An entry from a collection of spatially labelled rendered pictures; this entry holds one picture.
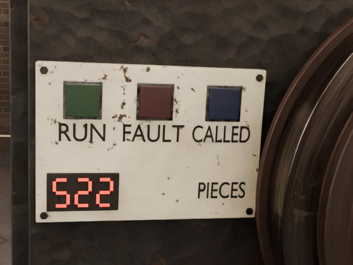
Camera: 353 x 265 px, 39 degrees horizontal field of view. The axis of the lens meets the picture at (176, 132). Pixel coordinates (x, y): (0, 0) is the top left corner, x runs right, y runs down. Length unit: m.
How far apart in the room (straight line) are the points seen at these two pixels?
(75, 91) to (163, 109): 0.10
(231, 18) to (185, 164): 0.18
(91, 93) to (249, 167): 0.21
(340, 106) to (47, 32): 0.32
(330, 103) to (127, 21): 0.24
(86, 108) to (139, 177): 0.10
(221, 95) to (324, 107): 0.14
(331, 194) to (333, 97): 0.09
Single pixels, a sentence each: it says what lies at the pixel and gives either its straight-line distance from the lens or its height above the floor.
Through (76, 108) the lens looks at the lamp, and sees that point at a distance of 0.56.
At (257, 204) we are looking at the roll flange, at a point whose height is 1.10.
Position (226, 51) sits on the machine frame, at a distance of 0.60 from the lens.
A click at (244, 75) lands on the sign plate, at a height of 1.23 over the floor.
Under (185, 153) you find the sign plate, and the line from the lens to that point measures 0.59.
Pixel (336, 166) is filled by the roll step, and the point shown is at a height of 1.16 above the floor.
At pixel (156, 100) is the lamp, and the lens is 0.56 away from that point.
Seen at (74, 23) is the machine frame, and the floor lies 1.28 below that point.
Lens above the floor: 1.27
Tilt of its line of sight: 10 degrees down
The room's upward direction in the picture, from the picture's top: 3 degrees clockwise
